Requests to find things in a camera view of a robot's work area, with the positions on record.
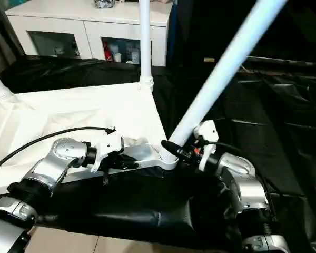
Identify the grey curtain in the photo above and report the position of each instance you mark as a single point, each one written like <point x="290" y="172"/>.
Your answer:
<point x="2" y="34"/>

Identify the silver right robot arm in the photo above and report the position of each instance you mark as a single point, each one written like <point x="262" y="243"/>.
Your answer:
<point x="242" y="179"/>

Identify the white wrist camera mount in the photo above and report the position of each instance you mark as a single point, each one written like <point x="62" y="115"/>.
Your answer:
<point x="108" y="145"/>
<point x="208" y="131"/>

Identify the white plastic table top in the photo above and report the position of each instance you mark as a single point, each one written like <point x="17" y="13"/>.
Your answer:
<point x="68" y="110"/>

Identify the small gold label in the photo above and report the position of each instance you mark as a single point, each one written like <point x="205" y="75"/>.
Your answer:
<point x="209" y="59"/>

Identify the blue panel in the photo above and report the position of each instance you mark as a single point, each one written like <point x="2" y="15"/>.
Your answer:
<point x="171" y="31"/>

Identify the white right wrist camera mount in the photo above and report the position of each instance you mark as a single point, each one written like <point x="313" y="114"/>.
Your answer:
<point x="208" y="131"/>

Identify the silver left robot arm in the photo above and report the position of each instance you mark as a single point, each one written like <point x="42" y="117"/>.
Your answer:
<point x="52" y="163"/>

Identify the black work mat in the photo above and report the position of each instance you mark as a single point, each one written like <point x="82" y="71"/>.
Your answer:
<point x="173" y="197"/>

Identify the black cabinet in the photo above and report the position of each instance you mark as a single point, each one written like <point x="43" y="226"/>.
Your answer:
<point x="279" y="26"/>

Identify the red bottle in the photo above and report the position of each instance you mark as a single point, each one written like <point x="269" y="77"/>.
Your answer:
<point x="108" y="51"/>

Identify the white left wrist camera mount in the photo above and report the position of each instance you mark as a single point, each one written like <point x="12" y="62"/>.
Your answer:
<point x="108" y="145"/>

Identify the clear glass ornament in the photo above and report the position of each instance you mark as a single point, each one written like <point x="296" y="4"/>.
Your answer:
<point x="104" y="3"/>

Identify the white glass-door cabinet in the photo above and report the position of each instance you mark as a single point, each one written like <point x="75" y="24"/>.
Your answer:
<point x="81" y="18"/>

